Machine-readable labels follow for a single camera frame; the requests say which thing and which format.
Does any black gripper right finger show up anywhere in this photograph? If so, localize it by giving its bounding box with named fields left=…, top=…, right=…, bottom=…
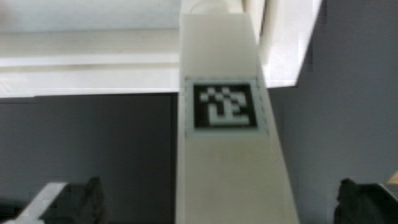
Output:
left=334, top=179, right=398, bottom=224

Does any white desk tabletop panel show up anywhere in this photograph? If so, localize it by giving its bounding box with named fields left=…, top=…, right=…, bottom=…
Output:
left=0, top=0, right=323, bottom=99

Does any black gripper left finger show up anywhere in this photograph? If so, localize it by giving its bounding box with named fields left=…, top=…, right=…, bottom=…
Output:
left=11, top=177, right=108, bottom=224

